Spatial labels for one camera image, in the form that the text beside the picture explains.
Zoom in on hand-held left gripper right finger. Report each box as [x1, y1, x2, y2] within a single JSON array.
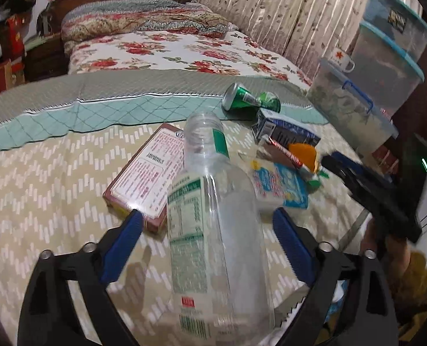
[[273, 207, 399, 346]]

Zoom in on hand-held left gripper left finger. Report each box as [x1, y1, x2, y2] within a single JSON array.
[[18, 209, 144, 346]]

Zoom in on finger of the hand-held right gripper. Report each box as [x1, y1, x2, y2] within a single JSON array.
[[321, 155, 359, 190], [330, 151, 365, 174]]

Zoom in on dark blue milk carton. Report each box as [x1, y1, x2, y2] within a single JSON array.
[[251, 109, 322, 148]]

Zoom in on clear plastic bottle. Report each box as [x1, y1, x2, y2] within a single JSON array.
[[166, 111, 276, 346]]

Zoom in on crushed green can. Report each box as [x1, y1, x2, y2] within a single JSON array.
[[221, 82, 282, 113]]

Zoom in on person's right hand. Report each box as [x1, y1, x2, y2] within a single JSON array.
[[363, 218, 414, 271]]

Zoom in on green snack wrapper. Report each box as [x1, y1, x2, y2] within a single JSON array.
[[305, 169, 329, 192]]

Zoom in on orange snack packet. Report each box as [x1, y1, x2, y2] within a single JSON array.
[[289, 143, 319, 172]]

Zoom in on small clear storage box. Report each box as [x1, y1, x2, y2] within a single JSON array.
[[306, 58, 399, 156]]

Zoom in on light blue snack packet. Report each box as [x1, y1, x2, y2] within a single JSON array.
[[251, 160, 309, 210]]

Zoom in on brown cardboard box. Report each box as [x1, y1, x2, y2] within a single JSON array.
[[103, 123, 187, 233]]

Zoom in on beige patterned blanket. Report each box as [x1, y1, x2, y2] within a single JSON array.
[[0, 118, 366, 346]]

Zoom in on large clear storage box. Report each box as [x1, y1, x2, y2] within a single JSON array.
[[363, 0, 427, 62], [350, 21, 425, 116]]

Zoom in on white enamel mug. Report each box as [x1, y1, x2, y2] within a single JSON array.
[[330, 48, 355, 72]]

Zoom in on green quilted blanket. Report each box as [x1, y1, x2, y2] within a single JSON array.
[[0, 68, 330, 158]]

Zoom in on beige leaf-patterned curtain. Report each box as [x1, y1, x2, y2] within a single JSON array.
[[193, 0, 380, 80]]

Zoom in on floral bed sheet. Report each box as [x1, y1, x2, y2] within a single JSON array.
[[64, 31, 313, 87]]

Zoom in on dark wooden nightstand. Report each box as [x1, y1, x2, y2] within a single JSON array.
[[25, 32, 70, 82]]

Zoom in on cluttered dark side table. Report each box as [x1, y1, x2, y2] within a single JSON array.
[[0, 11, 27, 98]]

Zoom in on folded patterned quilt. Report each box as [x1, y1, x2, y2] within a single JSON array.
[[61, 0, 236, 46]]

